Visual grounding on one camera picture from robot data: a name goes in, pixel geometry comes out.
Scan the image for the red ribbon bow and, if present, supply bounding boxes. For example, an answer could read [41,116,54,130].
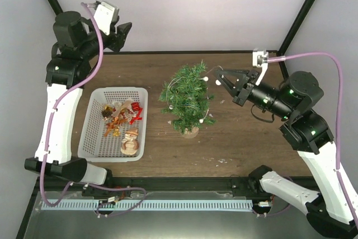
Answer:
[129,107,143,125]

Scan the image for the white slotted cable duct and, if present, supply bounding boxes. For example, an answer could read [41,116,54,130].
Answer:
[41,199,253,212]

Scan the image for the burlap bow ornament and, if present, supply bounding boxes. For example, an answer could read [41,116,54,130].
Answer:
[111,100,132,118]

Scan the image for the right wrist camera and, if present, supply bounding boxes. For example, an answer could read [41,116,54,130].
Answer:
[252,48,269,86]

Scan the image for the brown pine cone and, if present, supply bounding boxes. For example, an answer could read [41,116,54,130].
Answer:
[101,105,114,119]

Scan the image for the white ball string lights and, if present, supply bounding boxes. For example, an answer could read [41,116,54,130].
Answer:
[165,65,224,124]

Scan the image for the cinnamon stick bundle ornament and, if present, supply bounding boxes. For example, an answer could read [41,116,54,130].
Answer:
[104,119,127,137]

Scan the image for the small green christmas tree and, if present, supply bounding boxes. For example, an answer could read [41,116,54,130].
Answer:
[158,59,216,138]

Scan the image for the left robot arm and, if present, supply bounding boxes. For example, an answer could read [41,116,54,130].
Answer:
[24,11,132,196]

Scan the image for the black aluminium front rail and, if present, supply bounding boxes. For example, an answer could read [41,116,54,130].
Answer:
[36,176,332,198]

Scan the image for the wooden snowman figurine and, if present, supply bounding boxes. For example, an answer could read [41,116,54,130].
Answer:
[121,128,139,156]

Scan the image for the white perforated plastic basket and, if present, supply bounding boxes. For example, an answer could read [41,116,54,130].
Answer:
[78,87,148,162]

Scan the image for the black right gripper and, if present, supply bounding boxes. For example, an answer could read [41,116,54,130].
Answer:
[215,69,294,120]

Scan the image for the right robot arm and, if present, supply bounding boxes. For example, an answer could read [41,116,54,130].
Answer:
[215,69,357,238]

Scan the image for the red gift box ornament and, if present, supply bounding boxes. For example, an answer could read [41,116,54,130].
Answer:
[131,102,140,111]

